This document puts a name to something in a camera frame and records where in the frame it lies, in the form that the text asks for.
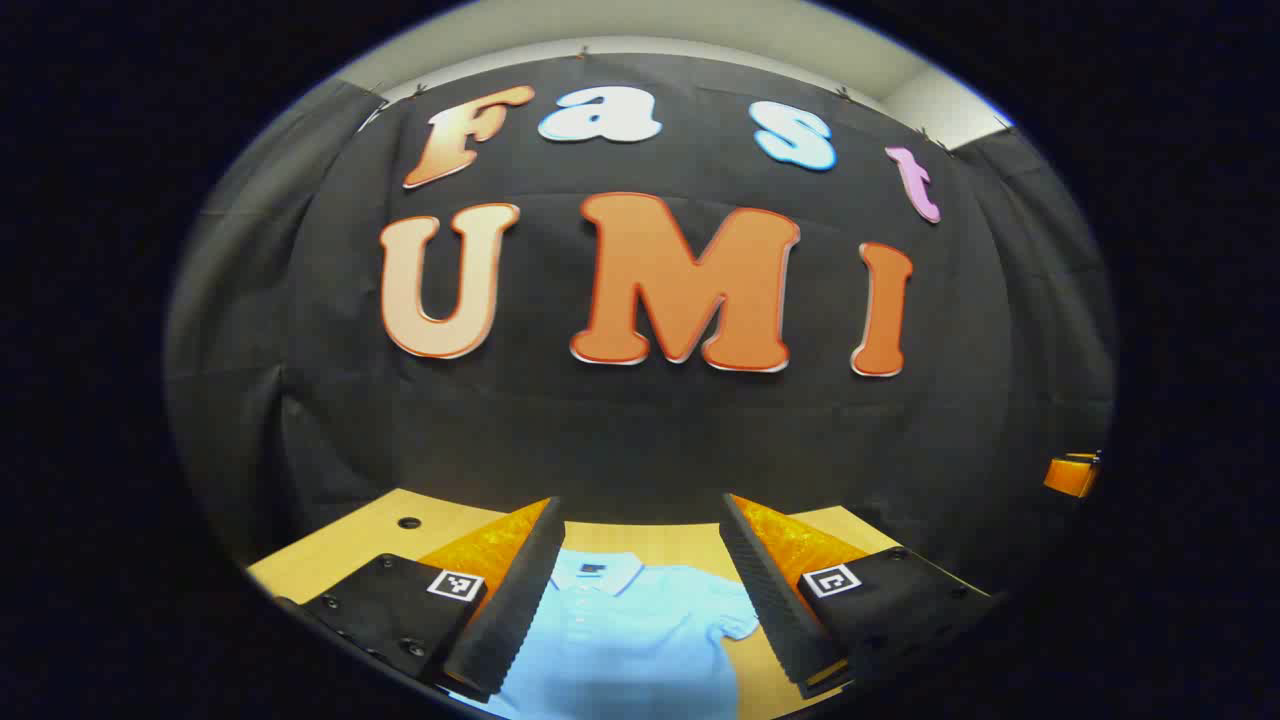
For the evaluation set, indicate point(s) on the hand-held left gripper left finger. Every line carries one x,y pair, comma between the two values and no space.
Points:
515,600

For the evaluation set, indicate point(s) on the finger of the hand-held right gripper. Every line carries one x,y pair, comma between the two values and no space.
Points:
1068,476

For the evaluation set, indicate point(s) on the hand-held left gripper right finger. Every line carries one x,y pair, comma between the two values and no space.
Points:
765,590

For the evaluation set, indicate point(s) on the light blue T-shirt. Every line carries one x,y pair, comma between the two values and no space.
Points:
620,640

